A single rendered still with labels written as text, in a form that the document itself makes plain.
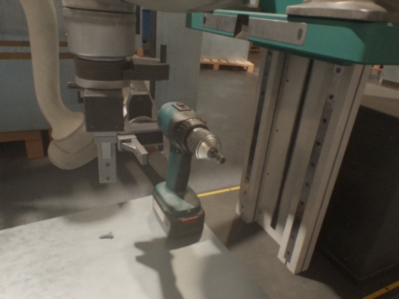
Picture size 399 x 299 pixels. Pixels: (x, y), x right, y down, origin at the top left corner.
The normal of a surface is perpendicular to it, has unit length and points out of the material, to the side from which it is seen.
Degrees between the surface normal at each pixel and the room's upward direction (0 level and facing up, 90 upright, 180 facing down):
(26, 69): 90
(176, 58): 90
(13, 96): 90
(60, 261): 0
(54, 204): 0
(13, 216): 0
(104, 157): 120
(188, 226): 90
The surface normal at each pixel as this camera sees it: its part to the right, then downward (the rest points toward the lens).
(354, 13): -0.99, -0.03
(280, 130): -0.90, 0.11
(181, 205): 0.14, -0.80
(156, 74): 0.61, 0.38
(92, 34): 0.07, 0.42
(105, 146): 0.18, 0.82
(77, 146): 0.34, 0.43
